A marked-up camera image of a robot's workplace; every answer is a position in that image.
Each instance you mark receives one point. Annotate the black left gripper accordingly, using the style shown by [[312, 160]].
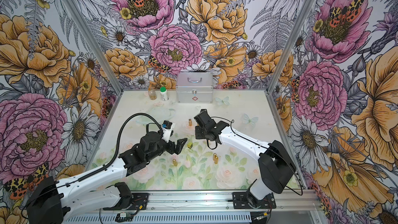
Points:
[[178, 146]]

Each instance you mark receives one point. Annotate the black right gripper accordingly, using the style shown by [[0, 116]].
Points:
[[198, 135]]

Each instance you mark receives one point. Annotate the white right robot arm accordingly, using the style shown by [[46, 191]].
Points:
[[275, 165]]

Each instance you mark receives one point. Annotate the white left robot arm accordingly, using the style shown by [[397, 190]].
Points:
[[55, 201]]

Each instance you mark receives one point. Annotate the gold lipstick pair lower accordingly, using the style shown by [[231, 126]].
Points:
[[215, 158]]

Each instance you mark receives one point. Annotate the white bottle green cap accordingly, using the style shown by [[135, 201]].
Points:
[[164, 94]]

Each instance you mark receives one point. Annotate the silver aluminium first aid case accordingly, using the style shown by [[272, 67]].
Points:
[[194, 87]]

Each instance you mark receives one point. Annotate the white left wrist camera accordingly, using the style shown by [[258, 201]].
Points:
[[167, 128]]

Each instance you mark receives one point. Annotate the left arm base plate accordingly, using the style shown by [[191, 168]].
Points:
[[136, 202]]

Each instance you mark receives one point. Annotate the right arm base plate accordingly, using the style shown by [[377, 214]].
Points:
[[245, 200]]

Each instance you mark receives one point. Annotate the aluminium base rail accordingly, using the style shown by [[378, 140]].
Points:
[[212, 207]]

